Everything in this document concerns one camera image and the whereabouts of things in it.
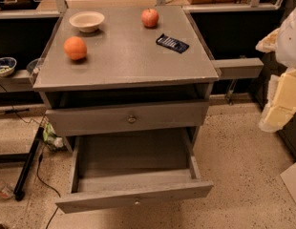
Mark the yellow foam padded gripper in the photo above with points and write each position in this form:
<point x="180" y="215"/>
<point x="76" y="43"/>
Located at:
<point x="289" y="43"/>

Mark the grey drawer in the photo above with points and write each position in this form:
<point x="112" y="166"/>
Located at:
<point x="130" y="169"/>
<point x="128" y="118"/>

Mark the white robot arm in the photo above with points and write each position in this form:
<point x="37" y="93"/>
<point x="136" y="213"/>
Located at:
<point x="281" y="93"/>

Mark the grey wooden drawer cabinet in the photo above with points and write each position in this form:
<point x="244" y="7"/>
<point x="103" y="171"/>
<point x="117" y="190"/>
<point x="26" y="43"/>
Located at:
<point x="124" y="65"/>

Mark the grey top drawer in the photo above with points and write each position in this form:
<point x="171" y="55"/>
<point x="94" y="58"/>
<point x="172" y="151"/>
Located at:
<point x="128" y="118"/>

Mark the grey side shelf bar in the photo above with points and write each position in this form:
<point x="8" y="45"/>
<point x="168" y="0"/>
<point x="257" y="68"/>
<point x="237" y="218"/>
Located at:
<point x="241" y="68"/>

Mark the dark blue snack packet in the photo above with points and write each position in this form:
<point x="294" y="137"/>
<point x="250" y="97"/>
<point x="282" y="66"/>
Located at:
<point x="172" y="44"/>

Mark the red apple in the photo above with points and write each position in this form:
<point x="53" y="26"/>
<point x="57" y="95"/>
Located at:
<point x="150" y="18"/>

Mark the white empty bowl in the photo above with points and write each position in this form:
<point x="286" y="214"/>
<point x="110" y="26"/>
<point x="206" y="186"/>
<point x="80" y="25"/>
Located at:
<point x="87" y="21"/>

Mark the orange fruit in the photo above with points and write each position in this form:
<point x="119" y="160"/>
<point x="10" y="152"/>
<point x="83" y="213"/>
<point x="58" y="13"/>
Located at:
<point x="75" y="48"/>

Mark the green white crumpled bag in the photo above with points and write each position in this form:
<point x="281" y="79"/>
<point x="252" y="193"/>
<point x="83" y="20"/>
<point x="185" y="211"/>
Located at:
<point x="53" y="141"/>

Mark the small clear bowl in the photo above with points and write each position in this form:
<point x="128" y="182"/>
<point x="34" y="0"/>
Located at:
<point x="35" y="65"/>

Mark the blue patterned bowl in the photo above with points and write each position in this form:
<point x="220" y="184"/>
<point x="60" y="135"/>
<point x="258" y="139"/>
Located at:
<point x="7" y="66"/>

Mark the black metal stand leg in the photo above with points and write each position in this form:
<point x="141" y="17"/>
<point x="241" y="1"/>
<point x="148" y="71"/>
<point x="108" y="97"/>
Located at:
<point x="18" y="190"/>

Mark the crumpled plastic wrapper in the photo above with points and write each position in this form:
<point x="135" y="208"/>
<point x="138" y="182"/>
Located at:
<point x="5" y="190"/>

